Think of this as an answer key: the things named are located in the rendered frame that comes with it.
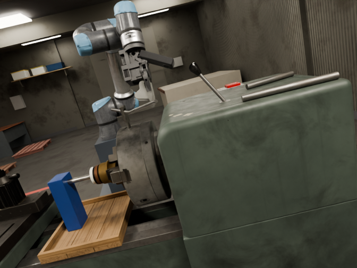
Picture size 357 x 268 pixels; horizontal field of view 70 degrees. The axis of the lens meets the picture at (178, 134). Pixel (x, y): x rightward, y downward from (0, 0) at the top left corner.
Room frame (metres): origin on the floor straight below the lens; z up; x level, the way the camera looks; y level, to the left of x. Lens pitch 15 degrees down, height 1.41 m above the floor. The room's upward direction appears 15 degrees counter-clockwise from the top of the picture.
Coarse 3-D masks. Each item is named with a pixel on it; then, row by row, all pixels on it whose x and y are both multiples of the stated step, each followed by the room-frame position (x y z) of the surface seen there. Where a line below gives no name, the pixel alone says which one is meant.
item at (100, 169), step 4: (108, 160) 0.96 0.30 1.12; (100, 164) 0.95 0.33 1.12; (104, 164) 0.94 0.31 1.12; (108, 164) 0.95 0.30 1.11; (112, 164) 0.94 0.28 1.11; (116, 164) 0.97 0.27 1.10; (96, 168) 0.94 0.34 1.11; (100, 168) 0.93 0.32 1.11; (104, 168) 0.93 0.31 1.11; (108, 168) 0.93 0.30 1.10; (92, 172) 0.93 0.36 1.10; (96, 172) 0.93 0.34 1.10; (100, 172) 0.92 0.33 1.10; (104, 172) 0.92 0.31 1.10; (96, 176) 0.92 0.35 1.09; (100, 176) 0.91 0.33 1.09; (104, 176) 0.91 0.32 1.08; (96, 180) 0.92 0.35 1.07; (100, 180) 0.92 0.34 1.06; (104, 180) 0.92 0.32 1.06; (108, 180) 0.92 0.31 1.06
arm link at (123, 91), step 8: (96, 24) 1.33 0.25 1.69; (104, 24) 1.34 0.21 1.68; (112, 24) 1.34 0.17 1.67; (112, 56) 1.40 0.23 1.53; (120, 56) 1.41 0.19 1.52; (112, 64) 1.42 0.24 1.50; (120, 64) 1.42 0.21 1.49; (112, 72) 1.44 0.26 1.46; (120, 72) 1.43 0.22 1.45; (120, 80) 1.45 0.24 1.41; (120, 88) 1.47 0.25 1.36; (128, 88) 1.49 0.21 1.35; (120, 96) 1.48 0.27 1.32; (128, 96) 1.48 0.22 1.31; (120, 104) 1.49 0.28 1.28; (128, 104) 1.50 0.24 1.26; (136, 104) 1.52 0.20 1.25
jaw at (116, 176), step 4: (112, 168) 0.91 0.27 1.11; (116, 168) 0.89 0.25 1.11; (108, 172) 0.87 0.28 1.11; (112, 172) 0.83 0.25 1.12; (116, 172) 0.82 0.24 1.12; (120, 172) 0.82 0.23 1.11; (124, 172) 0.80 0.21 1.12; (128, 172) 0.80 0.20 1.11; (108, 176) 0.89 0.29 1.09; (112, 176) 0.82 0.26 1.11; (116, 176) 0.82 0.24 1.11; (120, 176) 0.82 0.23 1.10; (124, 176) 0.80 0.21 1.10; (128, 176) 0.80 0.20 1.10; (112, 180) 0.82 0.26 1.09; (116, 180) 0.82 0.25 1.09; (120, 180) 0.81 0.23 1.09; (124, 180) 0.80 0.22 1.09; (128, 180) 0.80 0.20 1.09
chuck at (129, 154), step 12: (120, 132) 0.91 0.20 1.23; (132, 132) 0.88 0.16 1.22; (120, 144) 0.85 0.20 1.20; (132, 144) 0.84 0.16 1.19; (120, 156) 0.82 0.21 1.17; (132, 156) 0.81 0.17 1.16; (120, 168) 0.80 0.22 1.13; (132, 168) 0.80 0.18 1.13; (144, 168) 0.79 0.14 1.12; (132, 180) 0.79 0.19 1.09; (144, 180) 0.79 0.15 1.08; (132, 192) 0.80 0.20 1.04; (144, 192) 0.80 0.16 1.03; (144, 204) 0.85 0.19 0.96
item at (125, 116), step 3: (123, 105) 0.92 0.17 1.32; (120, 108) 0.91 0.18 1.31; (123, 108) 0.91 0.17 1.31; (123, 111) 0.91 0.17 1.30; (123, 114) 0.92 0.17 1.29; (126, 114) 0.92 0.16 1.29; (123, 117) 0.92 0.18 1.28; (126, 117) 0.92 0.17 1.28; (126, 120) 0.92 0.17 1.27; (129, 120) 0.92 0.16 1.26; (126, 123) 0.92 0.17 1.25; (129, 123) 0.93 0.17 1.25; (129, 126) 0.92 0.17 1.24
